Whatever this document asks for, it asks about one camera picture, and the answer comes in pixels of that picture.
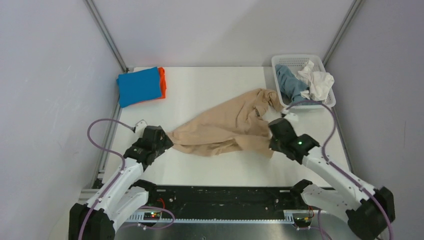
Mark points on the folded blue t shirt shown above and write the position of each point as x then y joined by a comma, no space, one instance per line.
138,86

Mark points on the beige t shirt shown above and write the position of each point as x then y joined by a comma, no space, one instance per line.
235,125

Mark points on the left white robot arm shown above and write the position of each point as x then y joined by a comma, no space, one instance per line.
104,213

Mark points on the right controller board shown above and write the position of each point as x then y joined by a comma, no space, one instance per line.
303,222

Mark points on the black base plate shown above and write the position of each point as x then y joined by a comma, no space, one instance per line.
221,203

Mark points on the white t shirt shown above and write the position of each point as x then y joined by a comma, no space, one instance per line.
318,83

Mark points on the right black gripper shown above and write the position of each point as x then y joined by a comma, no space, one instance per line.
272,145

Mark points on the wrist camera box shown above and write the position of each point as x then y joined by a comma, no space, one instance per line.
289,116
139,126

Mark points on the left controller board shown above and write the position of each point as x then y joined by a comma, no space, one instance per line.
152,216

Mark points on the left corner aluminium post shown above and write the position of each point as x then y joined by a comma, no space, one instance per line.
98,20

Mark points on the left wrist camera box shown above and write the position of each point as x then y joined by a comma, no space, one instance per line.
139,126

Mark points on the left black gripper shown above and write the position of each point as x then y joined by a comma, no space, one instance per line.
164,143

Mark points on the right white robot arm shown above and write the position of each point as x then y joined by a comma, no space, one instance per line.
344,185

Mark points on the controller board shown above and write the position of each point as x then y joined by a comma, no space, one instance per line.
303,222
152,216

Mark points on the corner aluminium post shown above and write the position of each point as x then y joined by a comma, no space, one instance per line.
98,20
352,12

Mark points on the white plastic basket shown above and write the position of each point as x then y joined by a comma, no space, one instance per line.
296,62

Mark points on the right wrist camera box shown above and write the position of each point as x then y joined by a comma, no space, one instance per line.
289,116

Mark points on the right corner aluminium post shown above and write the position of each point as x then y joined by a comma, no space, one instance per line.
352,12

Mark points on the aluminium frame rail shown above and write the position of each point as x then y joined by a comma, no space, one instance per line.
138,216

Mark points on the grey blue t shirt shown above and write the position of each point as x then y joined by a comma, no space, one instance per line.
290,86

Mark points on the folded orange t shirt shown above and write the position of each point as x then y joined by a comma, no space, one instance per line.
163,84

